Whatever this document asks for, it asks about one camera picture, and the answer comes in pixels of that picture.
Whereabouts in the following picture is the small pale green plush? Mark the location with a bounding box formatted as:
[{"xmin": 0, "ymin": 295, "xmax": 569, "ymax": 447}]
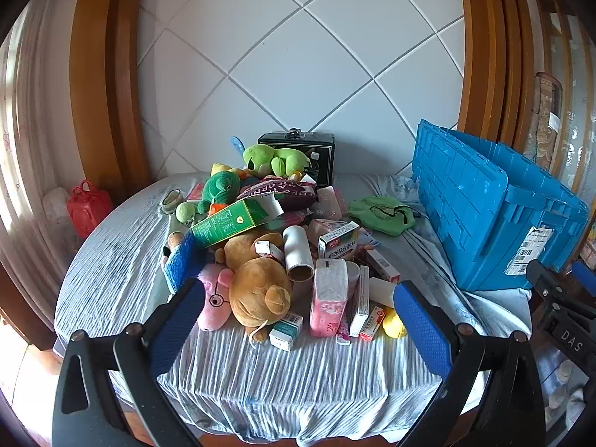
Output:
[{"xmin": 175, "ymin": 201, "xmax": 201, "ymax": 226}]

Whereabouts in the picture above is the blue bristle brush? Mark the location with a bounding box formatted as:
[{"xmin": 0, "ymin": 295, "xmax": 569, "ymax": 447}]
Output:
[{"xmin": 163, "ymin": 233, "xmax": 202, "ymax": 293}]

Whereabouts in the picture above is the brown bear plush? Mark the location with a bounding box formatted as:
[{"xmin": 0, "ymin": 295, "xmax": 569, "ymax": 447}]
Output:
[{"xmin": 215, "ymin": 232, "xmax": 294, "ymax": 338}]

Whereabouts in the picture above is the pink pig plush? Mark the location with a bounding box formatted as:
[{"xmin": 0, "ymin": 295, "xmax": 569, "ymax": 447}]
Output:
[{"xmin": 196, "ymin": 263, "xmax": 235, "ymax": 332}]

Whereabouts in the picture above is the red white medicine box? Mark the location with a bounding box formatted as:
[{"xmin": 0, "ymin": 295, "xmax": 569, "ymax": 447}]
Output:
[{"xmin": 318, "ymin": 221, "xmax": 361, "ymax": 261}]

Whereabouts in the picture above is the blue plastic crate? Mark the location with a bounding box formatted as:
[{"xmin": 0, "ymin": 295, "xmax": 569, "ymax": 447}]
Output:
[{"xmin": 411, "ymin": 118, "xmax": 590, "ymax": 292}]

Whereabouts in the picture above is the white paper roll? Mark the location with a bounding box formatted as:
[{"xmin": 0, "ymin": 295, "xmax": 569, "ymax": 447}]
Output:
[{"xmin": 282, "ymin": 226, "xmax": 316, "ymax": 284}]

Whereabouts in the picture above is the red handbag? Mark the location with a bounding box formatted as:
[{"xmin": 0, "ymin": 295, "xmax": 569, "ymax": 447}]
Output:
[{"xmin": 66, "ymin": 180, "xmax": 114, "ymax": 238}]

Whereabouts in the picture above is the dark green plush toy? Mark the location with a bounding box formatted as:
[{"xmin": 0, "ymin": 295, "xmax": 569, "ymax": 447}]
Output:
[{"xmin": 197, "ymin": 171, "xmax": 242, "ymax": 215}]

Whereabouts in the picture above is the green carton box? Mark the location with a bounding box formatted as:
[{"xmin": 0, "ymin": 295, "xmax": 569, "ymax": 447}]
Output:
[{"xmin": 191, "ymin": 199, "xmax": 271, "ymax": 248}]

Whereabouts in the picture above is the small teal white box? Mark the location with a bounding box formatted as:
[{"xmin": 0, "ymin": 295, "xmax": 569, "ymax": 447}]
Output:
[{"xmin": 269, "ymin": 313, "xmax": 304, "ymax": 351}]

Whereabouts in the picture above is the maroon fabric pouch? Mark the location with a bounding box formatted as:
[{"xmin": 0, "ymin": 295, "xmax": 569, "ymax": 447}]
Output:
[{"xmin": 237, "ymin": 177, "xmax": 320, "ymax": 210}]

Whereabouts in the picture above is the light green frog plush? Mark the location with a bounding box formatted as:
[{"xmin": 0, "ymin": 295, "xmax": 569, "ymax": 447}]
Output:
[{"xmin": 241, "ymin": 143, "xmax": 313, "ymax": 180}]

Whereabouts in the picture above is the white plastic bag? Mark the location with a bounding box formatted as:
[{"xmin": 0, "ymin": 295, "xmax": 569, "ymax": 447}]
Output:
[{"xmin": 42, "ymin": 187, "xmax": 75, "ymax": 224}]

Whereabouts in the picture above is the yellow rubber toy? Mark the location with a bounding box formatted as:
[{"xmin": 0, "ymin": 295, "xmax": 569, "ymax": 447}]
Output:
[{"xmin": 382, "ymin": 310, "xmax": 408, "ymax": 339}]

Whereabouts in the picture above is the black tin box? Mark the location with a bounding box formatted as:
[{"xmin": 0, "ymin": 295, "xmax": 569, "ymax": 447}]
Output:
[{"xmin": 257, "ymin": 128, "xmax": 337, "ymax": 187}]

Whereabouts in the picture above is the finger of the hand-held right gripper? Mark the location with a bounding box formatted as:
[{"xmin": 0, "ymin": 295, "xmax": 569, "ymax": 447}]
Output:
[
  {"xmin": 526, "ymin": 259, "xmax": 568, "ymax": 309},
  {"xmin": 572, "ymin": 261, "xmax": 596, "ymax": 286}
]

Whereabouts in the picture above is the orange white medicine box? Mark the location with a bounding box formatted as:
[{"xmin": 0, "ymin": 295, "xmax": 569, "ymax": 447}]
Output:
[{"xmin": 358, "ymin": 305, "xmax": 387, "ymax": 342}]

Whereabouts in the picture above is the wooden glass door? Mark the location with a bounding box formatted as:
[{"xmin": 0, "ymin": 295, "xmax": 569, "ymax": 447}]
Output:
[{"xmin": 533, "ymin": 0, "xmax": 596, "ymax": 196}]

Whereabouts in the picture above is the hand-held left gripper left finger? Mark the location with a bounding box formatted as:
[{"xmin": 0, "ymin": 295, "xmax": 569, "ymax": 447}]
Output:
[{"xmin": 52, "ymin": 278, "xmax": 208, "ymax": 447}]

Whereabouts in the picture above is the dark green bottle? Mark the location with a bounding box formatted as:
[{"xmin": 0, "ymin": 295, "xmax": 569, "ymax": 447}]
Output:
[{"xmin": 307, "ymin": 149, "xmax": 323, "ymax": 186}]

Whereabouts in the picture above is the sheer curtain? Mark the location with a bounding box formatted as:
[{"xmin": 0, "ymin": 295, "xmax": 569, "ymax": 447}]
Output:
[{"xmin": 0, "ymin": 0, "xmax": 89, "ymax": 331}]

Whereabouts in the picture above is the green cloth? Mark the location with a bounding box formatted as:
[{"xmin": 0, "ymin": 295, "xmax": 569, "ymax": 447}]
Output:
[{"xmin": 348, "ymin": 196, "xmax": 416, "ymax": 237}]

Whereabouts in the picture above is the patterned fabric roll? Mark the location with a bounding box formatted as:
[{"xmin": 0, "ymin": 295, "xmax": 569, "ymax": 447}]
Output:
[{"xmin": 524, "ymin": 72, "xmax": 564, "ymax": 173}]

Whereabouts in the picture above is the red striped white box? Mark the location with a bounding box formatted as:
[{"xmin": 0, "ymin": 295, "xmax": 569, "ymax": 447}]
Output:
[{"xmin": 365, "ymin": 249, "xmax": 401, "ymax": 284}]

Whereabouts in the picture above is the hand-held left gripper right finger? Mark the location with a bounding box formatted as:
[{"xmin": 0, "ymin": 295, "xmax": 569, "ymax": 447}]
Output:
[{"xmin": 393, "ymin": 280, "xmax": 545, "ymax": 447}]

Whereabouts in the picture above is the wooden door frame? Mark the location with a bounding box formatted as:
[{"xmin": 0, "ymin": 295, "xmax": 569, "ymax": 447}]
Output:
[
  {"xmin": 70, "ymin": 0, "xmax": 152, "ymax": 196},
  {"xmin": 456, "ymin": 0, "xmax": 536, "ymax": 154}
]

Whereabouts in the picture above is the pale pink plastic packet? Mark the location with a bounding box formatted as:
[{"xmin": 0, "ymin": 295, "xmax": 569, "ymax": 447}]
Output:
[{"xmin": 317, "ymin": 185, "xmax": 348, "ymax": 219}]

